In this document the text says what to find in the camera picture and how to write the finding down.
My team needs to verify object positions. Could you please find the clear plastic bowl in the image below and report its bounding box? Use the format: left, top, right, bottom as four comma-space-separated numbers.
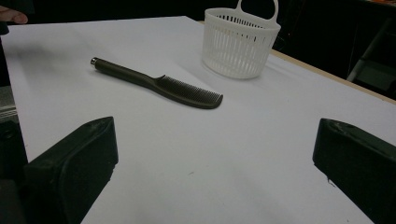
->
201, 0, 282, 80

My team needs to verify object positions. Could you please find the white desk leg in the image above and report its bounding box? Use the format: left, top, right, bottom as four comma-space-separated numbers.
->
346, 18, 396, 91

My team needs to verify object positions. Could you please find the white table cover sheet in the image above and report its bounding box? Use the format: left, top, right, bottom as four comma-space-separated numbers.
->
0, 16, 396, 224

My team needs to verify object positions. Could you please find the aluminium floor rail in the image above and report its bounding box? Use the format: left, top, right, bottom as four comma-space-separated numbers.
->
0, 86, 18, 123

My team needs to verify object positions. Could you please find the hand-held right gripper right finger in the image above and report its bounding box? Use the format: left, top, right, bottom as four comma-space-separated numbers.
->
312, 118, 396, 224

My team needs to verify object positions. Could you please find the wooden table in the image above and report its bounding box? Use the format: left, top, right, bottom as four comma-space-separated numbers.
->
197, 20, 396, 105

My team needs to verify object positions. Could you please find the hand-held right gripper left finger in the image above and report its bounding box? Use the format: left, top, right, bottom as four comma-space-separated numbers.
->
22, 116, 120, 224

